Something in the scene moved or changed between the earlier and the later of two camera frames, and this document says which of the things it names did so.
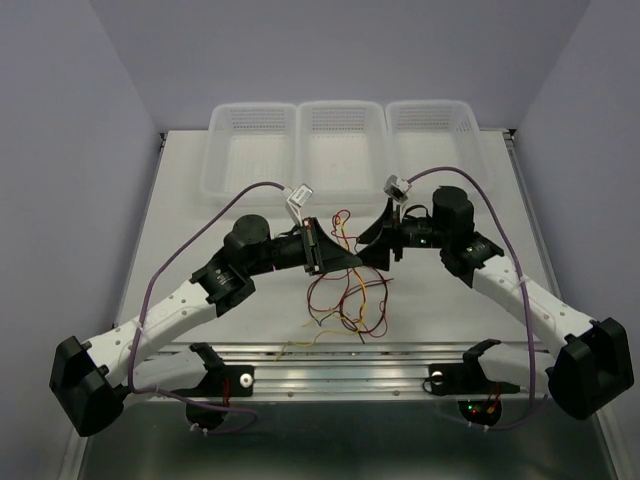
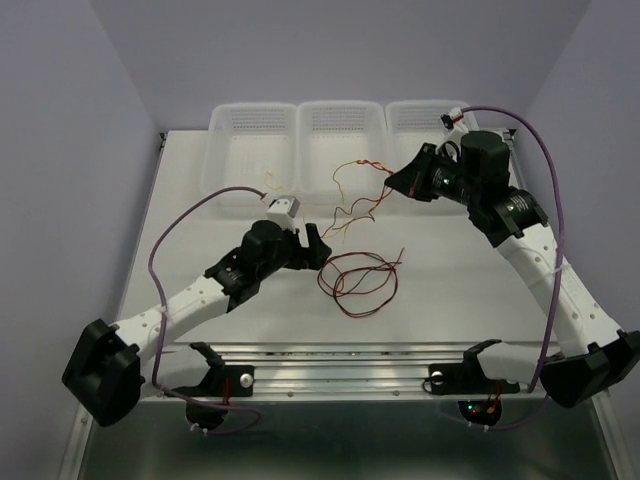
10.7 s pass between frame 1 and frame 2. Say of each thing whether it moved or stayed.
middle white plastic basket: stayed
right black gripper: moved
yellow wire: moved
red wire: moved
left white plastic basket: stayed
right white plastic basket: stayed
